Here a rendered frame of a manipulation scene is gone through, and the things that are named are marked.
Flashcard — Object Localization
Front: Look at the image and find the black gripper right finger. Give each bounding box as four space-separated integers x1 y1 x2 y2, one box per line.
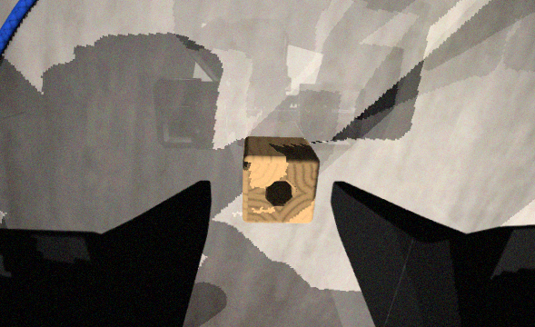
331 181 535 327

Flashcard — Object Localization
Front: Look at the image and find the brown wooden block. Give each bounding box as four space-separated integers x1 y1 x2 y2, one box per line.
243 136 320 223

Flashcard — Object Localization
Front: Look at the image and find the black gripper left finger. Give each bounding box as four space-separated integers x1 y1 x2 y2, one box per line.
0 181 212 327

